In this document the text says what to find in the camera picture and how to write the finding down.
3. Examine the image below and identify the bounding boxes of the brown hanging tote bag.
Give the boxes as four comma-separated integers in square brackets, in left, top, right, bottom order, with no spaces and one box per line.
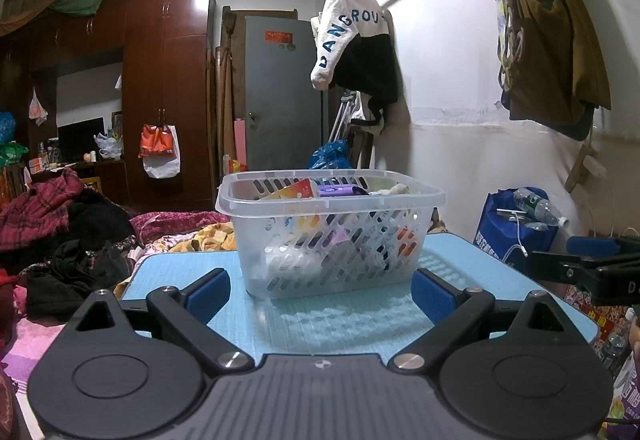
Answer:
[500,0,611,142]

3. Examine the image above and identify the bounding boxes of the plastic water bottle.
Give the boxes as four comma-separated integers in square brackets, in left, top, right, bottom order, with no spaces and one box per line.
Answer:
[513,187,570,227]

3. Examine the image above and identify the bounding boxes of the dark red wooden wardrobe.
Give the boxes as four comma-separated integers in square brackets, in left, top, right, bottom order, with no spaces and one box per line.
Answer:
[1,0,216,211]

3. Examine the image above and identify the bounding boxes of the blue shopping bag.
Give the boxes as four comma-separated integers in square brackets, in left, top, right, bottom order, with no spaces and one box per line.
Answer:
[472,189,558,272]

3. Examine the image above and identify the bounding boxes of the black clothing pile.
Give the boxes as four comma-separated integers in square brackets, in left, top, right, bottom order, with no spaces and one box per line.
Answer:
[18,189,138,323]

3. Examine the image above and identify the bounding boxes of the grey door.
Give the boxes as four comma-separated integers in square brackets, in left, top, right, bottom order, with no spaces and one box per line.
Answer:
[244,16,323,170]

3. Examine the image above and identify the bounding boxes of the white and black hoodie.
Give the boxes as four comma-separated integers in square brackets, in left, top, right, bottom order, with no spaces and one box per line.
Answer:
[310,0,399,134]

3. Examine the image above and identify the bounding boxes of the maroon quilted jacket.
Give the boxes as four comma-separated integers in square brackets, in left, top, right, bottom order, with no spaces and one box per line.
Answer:
[1,169,84,251]

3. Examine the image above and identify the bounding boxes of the light blue folding table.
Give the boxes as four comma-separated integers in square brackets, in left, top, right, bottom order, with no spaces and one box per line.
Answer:
[117,231,600,369]

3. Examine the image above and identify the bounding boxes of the colourful medicine box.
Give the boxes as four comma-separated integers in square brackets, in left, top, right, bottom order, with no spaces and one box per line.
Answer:
[260,179,320,232]

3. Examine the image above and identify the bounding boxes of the blue plastic bag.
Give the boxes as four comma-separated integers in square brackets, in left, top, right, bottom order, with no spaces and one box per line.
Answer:
[307,140,352,170]

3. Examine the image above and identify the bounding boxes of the orange and white hanging bag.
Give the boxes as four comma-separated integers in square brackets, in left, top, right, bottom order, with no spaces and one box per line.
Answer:
[139,125,181,180]

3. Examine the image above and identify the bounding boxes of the yellow patterned blanket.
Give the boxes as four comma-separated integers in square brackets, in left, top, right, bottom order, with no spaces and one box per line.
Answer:
[114,222,236,299]

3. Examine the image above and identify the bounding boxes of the clear plastic basket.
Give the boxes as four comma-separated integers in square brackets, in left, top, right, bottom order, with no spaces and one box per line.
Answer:
[216,169,446,299]

